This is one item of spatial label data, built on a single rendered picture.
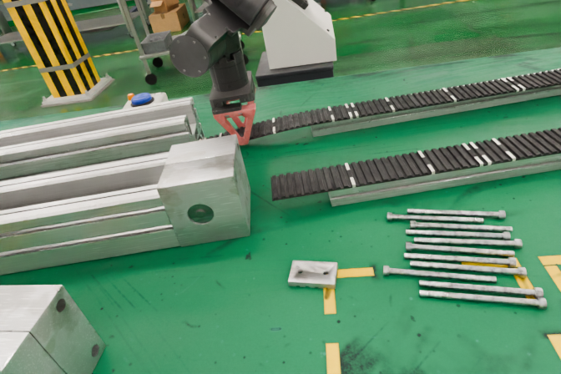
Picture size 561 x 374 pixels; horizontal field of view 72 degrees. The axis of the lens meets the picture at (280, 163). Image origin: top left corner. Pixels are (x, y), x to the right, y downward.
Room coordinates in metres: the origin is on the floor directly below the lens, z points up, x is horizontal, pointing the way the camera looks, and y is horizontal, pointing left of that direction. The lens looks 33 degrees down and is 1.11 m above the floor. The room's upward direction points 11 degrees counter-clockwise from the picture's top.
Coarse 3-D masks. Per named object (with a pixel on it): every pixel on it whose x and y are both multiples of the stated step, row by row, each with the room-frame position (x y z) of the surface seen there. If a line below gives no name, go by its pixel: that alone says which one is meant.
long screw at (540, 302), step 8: (424, 296) 0.23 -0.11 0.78; (432, 296) 0.23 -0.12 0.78; (440, 296) 0.22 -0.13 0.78; (448, 296) 0.22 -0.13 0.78; (456, 296) 0.22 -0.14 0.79; (464, 296) 0.22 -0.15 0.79; (472, 296) 0.22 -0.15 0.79; (480, 296) 0.21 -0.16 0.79; (488, 296) 0.21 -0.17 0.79; (496, 296) 0.21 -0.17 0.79; (520, 304) 0.20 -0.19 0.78; (528, 304) 0.20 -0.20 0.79; (536, 304) 0.20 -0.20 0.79; (544, 304) 0.19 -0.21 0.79
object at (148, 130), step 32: (32, 128) 0.65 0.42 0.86; (64, 128) 0.64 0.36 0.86; (96, 128) 0.64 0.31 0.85; (128, 128) 0.57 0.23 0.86; (160, 128) 0.56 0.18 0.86; (192, 128) 0.61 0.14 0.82; (0, 160) 0.57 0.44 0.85; (32, 160) 0.57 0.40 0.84; (64, 160) 0.57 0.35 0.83; (96, 160) 0.56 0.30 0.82
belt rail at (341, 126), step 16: (496, 96) 0.56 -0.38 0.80; (512, 96) 0.57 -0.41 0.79; (528, 96) 0.56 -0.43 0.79; (544, 96) 0.56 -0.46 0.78; (400, 112) 0.57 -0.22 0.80; (416, 112) 0.58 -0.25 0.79; (432, 112) 0.57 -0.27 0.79; (448, 112) 0.57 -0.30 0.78; (320, 128) 0.58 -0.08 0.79; (336, 128) 0.58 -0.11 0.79; (352, 128) 0.57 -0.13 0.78
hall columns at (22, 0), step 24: (24, 0) 3.41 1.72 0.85; (48, 0) 3.47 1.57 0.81; (24, 24) 3.42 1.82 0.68; (48, 24) 3.39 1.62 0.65; (72, 24) 3.64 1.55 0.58; (48, 48) 3.41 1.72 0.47; (72, 48) 3.49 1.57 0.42; (48, 72) 3.42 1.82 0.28; (72, 72) 3.39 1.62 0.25; (96, 72) 3.68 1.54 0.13
